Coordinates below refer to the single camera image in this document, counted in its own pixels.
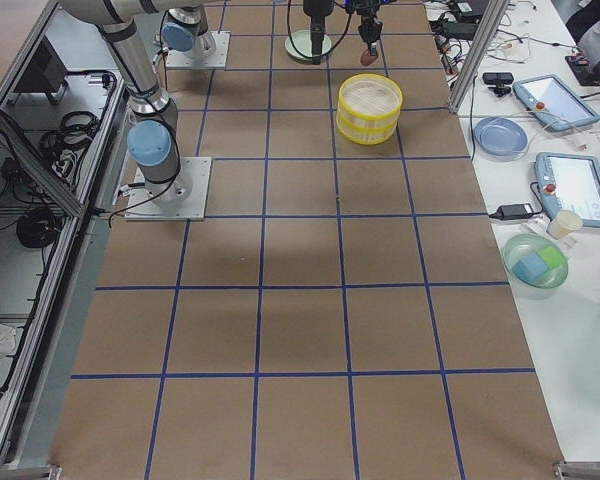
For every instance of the green bowl with sponges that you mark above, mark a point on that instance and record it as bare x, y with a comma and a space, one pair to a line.
536, 265

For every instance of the brown bun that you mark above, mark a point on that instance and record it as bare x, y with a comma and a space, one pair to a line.
367, 58

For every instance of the black power adapter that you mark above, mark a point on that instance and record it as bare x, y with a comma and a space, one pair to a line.
518, 211

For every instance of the blue teach pendant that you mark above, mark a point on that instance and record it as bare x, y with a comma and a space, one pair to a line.
553, 103
569, 182

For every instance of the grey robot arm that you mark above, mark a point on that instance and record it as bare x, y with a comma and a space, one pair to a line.
185, 30
149, 100

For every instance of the light green plate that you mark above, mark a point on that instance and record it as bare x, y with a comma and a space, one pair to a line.
305, 46

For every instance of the light blue plate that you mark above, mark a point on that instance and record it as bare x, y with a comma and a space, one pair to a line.
500, 137

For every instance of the paper cup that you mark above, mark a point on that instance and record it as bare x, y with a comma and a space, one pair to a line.
563, 224

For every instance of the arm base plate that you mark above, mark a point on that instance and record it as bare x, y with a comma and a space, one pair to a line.
186, 199
205, 52

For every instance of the black webcam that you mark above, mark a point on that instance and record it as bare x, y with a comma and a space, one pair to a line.
498, 82

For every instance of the yellow bamboo steamer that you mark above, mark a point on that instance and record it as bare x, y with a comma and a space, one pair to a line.
366, 130
370, 97

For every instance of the upper blue teach pendant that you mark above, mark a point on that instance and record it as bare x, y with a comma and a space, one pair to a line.
553, 103

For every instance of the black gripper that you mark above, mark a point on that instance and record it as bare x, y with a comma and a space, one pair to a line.
369, 29
315, 10

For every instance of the lower blue teach pendant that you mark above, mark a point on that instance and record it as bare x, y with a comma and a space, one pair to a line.
569, 182

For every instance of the aluminium frame post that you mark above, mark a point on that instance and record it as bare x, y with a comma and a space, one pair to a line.
490, 22

